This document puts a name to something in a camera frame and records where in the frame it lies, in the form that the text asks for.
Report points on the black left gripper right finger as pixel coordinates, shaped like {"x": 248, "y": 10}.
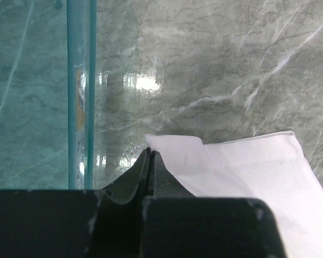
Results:
{"x": 178, "y": 224}

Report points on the teal plastic bin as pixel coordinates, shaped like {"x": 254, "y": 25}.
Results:
{"x": 47, "y": 51}

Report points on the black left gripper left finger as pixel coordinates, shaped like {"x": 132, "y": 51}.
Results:
{"x": 76, "y": 223}

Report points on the white t shirt red print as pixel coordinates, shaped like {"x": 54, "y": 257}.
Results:
{"x": 271, "y": 167}

